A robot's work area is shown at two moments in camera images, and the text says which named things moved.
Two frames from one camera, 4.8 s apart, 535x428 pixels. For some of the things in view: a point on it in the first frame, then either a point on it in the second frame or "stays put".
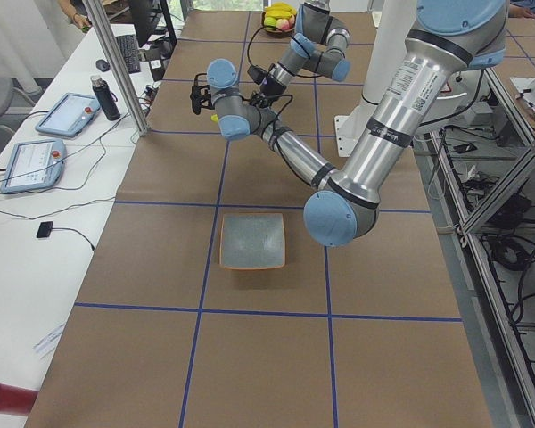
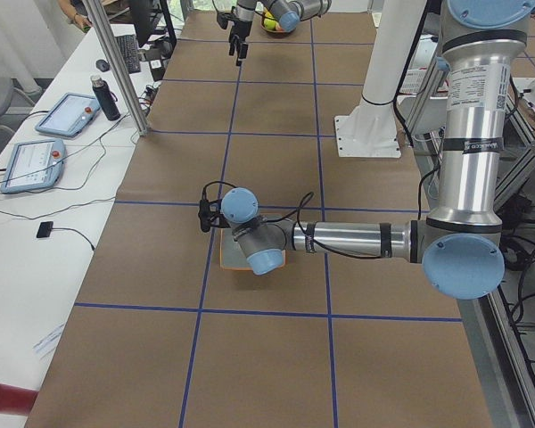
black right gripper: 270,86 to 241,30
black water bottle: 106,97 stays put
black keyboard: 129,48 stays put
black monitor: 144,14 stays put
